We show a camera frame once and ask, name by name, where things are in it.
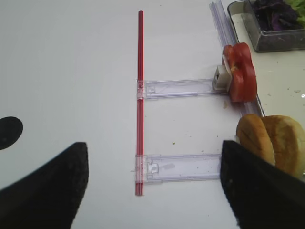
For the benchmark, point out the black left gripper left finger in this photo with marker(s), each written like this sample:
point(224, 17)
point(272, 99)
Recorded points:
point(48, 198)

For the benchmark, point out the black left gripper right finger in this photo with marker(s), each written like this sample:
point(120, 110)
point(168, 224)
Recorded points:
point(260, 195)

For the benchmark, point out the bun half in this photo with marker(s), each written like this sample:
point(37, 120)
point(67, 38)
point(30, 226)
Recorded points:
point(253, 136)
point(288, 141)

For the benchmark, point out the red tomato slices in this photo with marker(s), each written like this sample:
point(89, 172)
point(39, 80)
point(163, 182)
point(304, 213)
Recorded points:
point(243, 86)

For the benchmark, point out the white tomato pusher block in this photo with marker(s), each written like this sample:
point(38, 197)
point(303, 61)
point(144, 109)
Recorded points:
point(222, 79)

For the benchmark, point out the green lettuce leaves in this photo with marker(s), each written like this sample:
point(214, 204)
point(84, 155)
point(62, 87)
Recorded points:
point(299, 7)

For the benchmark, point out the metal serving tray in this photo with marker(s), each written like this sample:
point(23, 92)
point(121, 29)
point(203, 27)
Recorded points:
point(280, 76)

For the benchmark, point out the red left boundary strip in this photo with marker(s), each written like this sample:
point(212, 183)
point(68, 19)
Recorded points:
point(139, 185)

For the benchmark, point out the clear plastic salad container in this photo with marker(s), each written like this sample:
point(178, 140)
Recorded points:
point(274, 41)

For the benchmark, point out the purple cabbage leaves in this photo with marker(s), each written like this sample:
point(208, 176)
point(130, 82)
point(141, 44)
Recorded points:
point(276, 15)

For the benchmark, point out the clear acrylic bun-bottom rail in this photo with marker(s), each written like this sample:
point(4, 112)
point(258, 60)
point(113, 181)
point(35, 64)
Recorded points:
point(175, 168)

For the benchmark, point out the clear acrylic tomato rail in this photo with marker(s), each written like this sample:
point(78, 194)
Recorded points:
point(150, 90)

